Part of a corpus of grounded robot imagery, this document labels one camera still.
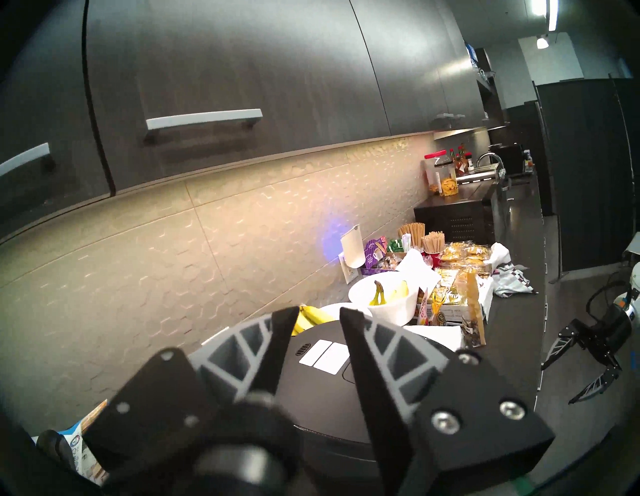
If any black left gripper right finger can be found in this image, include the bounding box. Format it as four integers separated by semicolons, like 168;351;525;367
339;306;557;496

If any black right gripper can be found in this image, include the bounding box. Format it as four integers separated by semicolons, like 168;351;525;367
541;304;634;406

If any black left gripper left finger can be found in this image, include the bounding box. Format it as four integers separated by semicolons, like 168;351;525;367
82;306;301;490

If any black electric water dispenser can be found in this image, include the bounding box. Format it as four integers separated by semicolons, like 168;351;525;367
277;320;468;496

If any white napkin stack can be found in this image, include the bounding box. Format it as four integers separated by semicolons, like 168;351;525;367
402;324;463;353

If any blue printer paper ream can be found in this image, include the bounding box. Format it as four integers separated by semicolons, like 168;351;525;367
32;400;108;486

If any brown paper bag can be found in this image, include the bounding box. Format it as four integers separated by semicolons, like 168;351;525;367
462;270;488;348

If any white patterned cloth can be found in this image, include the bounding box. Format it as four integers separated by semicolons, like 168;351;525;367
487;242;538;298

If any wide white bowl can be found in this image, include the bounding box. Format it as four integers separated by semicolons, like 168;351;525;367
348;271;421;327

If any single banana dark stem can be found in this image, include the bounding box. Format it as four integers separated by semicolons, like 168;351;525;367
369;280;411;307

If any white paper towel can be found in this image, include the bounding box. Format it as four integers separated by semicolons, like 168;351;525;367
395;248;441;296

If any yellow snack packet pile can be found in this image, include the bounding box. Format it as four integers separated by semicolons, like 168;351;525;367
440;241;493;273

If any yellow banana bunch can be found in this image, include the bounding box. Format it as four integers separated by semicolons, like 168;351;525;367
291;304;341;337

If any purple coffee bag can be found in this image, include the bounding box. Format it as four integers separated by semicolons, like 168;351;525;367
361;236;388;276

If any tall wooden stirrer bundle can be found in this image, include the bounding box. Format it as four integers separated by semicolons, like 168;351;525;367
397;222;426;248

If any black room divider panel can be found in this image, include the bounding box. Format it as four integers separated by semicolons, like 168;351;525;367
532;77;640;273

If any black countertop appliance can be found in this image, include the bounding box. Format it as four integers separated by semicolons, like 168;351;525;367
497;144;526;176

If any clear jar red lid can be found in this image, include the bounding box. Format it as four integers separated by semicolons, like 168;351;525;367
424;150;458;197

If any dark wood upper cabinet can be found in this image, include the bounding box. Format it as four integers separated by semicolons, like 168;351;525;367
0;0;501;236

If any white plug-in wall device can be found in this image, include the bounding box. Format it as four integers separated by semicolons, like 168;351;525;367
338;225;367;285

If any silver upper cabinet handle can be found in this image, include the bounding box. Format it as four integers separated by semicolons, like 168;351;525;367
145;108;264;146
0;142;53;178

